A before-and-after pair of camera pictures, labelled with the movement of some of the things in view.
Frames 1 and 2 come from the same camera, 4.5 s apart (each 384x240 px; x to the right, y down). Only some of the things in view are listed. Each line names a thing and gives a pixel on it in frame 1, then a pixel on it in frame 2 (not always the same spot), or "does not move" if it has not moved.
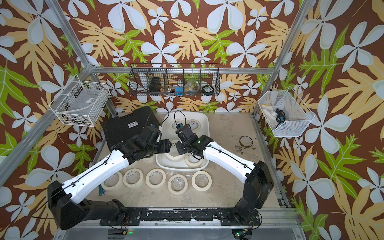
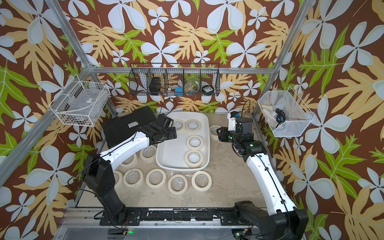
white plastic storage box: x=199 y=123 does not move
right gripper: x=179 y=144 → x=223 y=136
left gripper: x=165 y=146 → x=173 y=133
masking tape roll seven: x=155 y=178 does not move
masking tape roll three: x=113 y=182 does not move
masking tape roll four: x=133 y=178 does not move
